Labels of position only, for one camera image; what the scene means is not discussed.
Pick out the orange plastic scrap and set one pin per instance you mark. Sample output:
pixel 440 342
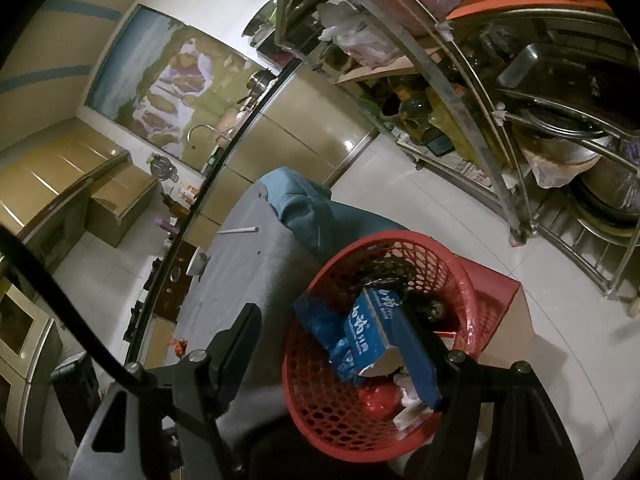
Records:
pixel 177 346

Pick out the yellow plastic bag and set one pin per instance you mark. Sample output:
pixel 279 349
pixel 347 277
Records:
pixel 452 127

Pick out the white bowl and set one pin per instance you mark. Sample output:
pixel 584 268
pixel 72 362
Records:
pixel 196 262

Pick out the beige wall cabinets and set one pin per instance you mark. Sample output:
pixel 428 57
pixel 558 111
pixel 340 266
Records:
pixel 55 180

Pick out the white stick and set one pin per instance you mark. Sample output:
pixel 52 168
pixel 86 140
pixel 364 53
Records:
pixel 240 230

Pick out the metal kitchen rack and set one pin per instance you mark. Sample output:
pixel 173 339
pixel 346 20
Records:
pixel 450 105

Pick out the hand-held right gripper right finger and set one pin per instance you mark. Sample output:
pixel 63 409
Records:
pixel 420 360

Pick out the red wrapper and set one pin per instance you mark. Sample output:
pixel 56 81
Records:
pixel 377 401

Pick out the brown oven panel with knobs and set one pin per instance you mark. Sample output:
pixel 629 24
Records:
pixel 172 280

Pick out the metal kettle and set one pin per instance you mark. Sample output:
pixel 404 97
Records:
pixel 163 167

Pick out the glass-door wall cabinet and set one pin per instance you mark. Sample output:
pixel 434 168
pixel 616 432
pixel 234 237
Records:
pixel 17 320

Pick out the blue plastic wrapper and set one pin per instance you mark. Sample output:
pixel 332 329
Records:
pixel 320 325

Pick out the large metal pot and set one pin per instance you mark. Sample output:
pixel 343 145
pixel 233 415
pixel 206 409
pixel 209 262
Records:
pixel 607 182

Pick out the red plastic mesh basket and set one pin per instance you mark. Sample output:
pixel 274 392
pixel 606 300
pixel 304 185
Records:
pixel 320 400

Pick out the grey tablecloth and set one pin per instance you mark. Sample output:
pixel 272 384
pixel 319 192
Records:
pixel 235 280

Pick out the red-topped box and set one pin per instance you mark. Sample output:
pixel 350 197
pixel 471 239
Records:
pixel 492 280

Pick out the white plastic bag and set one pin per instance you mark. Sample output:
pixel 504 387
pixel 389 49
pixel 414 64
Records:
pixel 350 30

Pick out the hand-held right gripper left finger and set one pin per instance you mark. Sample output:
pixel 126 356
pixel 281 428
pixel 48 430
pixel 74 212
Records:
pixel 239 347

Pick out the landscape wall picture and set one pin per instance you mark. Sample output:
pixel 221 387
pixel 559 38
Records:
pixel 150 70

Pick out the blue carton box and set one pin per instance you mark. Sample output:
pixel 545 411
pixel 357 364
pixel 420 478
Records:
pixel 377 322

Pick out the chrome faucet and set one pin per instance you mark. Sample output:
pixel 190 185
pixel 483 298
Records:
pixel 202 130

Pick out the kitchen counter with beige cabinets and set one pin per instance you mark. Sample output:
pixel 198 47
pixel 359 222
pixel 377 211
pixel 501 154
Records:
pixel 300 120

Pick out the white crumpled paper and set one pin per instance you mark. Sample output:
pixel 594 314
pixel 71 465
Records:
pixel 411 402

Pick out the black gas stove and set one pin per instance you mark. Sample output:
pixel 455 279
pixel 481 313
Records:
pixel 140 305

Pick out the black plastic bag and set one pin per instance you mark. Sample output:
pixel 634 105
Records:
pixel 390 270

